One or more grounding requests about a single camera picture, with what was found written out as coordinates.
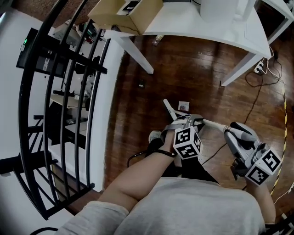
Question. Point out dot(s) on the white table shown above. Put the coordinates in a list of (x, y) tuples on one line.
[(287, 13), (195, 32)]

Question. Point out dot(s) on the grey shirt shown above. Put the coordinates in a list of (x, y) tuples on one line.
[(190, 206)]

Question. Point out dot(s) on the white shoe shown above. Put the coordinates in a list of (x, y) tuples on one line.
[(154, 135)]

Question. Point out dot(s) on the white paper card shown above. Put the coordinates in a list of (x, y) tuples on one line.
[(183, 105)]

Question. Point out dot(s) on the yellow black floor tape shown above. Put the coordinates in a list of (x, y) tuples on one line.
[(286, 119)]

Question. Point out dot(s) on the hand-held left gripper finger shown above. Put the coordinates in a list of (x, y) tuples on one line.
[(173, 125), (198, 124)]

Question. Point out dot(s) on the person's left forearm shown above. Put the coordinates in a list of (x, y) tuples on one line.
[(142, 174)]

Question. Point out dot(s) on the person's right forearm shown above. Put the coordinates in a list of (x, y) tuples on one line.
[(261, 202)]

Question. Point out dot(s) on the black metal railing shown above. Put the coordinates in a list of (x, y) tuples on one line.
[(75, 60)]

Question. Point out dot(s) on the black trousers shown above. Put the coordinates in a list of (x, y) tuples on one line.
[(190, 171)]

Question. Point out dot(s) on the black white device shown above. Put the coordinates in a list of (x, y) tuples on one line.
[(128, 7)]

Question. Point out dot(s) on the cardboard box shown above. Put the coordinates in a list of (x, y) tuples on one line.
[(128, 23)]

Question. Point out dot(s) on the white power strip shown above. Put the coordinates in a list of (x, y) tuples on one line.
[(259, 67)]

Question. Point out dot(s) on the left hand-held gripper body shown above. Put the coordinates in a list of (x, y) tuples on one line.
[(187, 143)]

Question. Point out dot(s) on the clear plastic bottle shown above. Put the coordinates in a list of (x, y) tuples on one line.
[(157, 40)]

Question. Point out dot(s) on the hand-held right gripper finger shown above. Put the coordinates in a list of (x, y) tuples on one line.
[(236, 147), (247, 130)]

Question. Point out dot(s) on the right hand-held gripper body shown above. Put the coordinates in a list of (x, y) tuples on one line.
[(261, 165)]

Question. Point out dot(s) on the floor socket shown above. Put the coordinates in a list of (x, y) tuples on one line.
[(142, 84)]

